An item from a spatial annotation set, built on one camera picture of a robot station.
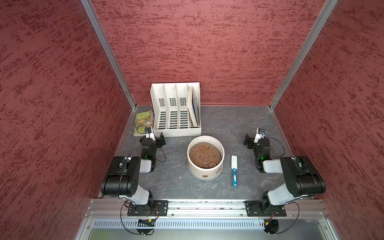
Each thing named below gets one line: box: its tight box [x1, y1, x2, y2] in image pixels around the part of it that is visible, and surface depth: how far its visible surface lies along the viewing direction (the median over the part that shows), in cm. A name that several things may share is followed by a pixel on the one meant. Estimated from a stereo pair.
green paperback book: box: [133, 110, 154, 137], surface depth 108 cm
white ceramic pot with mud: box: [187, 135, 225, 181], surface depth 83 cm
